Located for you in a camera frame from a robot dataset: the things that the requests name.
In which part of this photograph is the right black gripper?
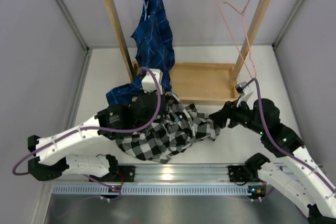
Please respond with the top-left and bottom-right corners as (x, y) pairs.
(209, 96), (266, 135)

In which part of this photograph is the black white checkered shirt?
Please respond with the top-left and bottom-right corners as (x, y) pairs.
(116, 92), (221, 164)

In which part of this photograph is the pink wire hanger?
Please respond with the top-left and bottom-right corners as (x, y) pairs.
(215, 0), (257, 79)

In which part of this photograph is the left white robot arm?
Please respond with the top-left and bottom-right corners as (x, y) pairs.
(27, 92), (165, 182)

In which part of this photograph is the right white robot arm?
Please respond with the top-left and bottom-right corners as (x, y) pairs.
(209, 99), (335, 223)

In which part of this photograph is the blue plaid shirt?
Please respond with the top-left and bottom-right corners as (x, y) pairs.
(106, 0), (176, 106)

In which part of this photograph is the wooden clothes rack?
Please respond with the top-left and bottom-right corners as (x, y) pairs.
(104, 0), (271, 105)

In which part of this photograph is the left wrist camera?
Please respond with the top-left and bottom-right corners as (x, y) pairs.
(141, 69), (163, 95)

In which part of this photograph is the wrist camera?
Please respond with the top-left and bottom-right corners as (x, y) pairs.
(141, 69), (163, 95)
(235, 81), (253, 107)

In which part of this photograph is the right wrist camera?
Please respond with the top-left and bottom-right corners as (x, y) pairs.
(235, 81), (253, 107)

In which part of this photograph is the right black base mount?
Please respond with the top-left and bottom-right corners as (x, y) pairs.
(228, 165), (256, 186)

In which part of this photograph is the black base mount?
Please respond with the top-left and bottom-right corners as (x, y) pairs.
(228, 165), (256, 186)
(89, 165), (135, 183)

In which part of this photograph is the aluminium mounting rail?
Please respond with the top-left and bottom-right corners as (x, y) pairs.
(62, 163), (326, 183)

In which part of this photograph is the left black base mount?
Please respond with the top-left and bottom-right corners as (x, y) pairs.
(89, 165), (135, 183)

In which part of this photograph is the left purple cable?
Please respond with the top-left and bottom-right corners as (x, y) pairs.
(12, 67), (162, 176)

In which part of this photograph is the light blue wire hanger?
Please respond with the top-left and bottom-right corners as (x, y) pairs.
(143, 0), (148, 21)

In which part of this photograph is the slotted grey cable duct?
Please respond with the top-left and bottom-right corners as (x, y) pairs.
(52, 184), (264, 196)

